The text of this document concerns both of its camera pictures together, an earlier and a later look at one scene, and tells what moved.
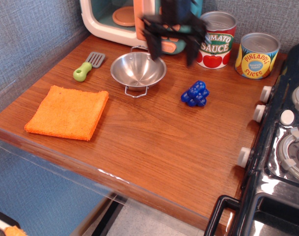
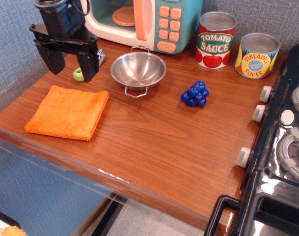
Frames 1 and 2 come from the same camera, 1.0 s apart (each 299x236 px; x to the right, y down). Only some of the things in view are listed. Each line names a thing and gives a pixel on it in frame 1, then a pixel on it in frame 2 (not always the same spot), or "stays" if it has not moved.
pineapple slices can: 257,55 stays
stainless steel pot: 137,70 stays
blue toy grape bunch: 196,95 stays
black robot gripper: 176,16 → 64,27
